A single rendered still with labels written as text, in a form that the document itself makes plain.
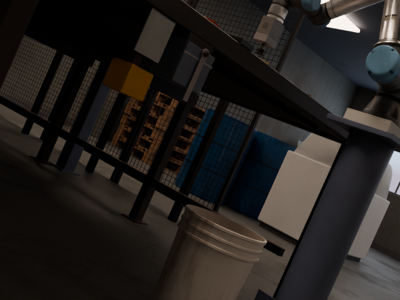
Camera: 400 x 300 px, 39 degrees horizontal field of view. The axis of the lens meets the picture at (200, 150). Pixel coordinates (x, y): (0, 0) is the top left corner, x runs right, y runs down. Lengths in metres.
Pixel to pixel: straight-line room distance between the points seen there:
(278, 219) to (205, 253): 4.20
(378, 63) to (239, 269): 0.84
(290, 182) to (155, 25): 4.59
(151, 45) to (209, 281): 0.76
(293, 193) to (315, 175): 0.29
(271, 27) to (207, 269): 1.04
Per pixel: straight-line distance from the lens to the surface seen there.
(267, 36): 2.35
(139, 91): 1.52
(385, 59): 2.04
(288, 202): 5.97
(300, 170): 5.97
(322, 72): 11.77
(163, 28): 1.56
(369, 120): 2.09
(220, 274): 1.84
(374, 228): 7.18
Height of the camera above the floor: 0.60
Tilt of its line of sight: 1 degrees down
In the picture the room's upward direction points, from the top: 24 degrees clockwise
